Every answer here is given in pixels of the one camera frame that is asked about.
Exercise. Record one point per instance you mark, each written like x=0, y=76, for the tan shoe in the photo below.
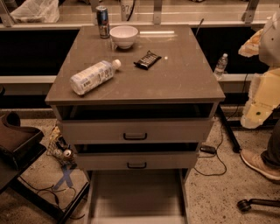
x=255, y=162

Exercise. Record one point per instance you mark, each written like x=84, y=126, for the white ceramic bowl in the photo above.
x=124, y=36

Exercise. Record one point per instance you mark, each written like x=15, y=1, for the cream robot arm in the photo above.
x=265, y=43

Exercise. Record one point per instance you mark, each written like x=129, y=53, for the blue energy drink can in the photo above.
x=102, y=17

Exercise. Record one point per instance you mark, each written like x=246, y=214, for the grey drawer cabinet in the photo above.
x=180, y=85

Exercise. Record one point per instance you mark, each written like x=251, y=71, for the dark trouser leg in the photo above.
x=271, y=157

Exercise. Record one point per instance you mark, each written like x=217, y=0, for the blue label plastic bottle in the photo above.
x=93, y=76

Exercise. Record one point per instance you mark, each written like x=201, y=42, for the black power adapter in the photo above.
x=208, y=149

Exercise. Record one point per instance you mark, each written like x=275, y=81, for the blue tape cross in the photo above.
x=66, y=170

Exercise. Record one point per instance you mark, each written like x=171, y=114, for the black snack bar wrapper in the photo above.
x=147, y=61

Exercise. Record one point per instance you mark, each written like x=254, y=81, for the white plastic bag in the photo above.
x=37, y=11

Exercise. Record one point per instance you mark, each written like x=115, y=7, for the wire basket with cans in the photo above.
x=59, y=149

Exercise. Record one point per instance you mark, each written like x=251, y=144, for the open bottom drawer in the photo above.
x=137, y=197

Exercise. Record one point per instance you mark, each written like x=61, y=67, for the black chair caster leg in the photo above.
x=244, y=205

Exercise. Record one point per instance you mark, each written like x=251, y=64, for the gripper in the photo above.
x=270, y=46

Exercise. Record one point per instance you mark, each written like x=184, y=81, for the clear water bottle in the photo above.
x=220, y=66

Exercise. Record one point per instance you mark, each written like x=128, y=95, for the brown chair seat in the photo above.
x=15, y=139

